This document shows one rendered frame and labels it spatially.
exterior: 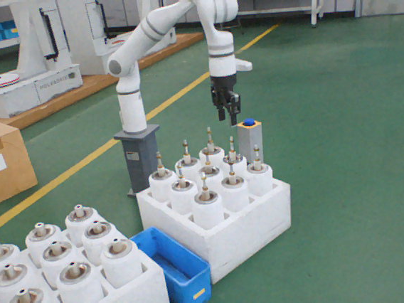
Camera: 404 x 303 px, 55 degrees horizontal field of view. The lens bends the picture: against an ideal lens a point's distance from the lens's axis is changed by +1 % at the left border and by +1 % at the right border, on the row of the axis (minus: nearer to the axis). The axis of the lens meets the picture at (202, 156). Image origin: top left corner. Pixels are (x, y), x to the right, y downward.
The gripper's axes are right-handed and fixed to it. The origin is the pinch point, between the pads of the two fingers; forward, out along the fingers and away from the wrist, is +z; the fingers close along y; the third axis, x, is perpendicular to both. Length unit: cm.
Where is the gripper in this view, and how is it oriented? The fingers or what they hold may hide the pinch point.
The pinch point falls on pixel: (227, 119)
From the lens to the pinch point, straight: 115.8
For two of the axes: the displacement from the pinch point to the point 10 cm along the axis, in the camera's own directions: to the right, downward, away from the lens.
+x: 8.9, -2.9, 3.6
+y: 4.5, 3.5, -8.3
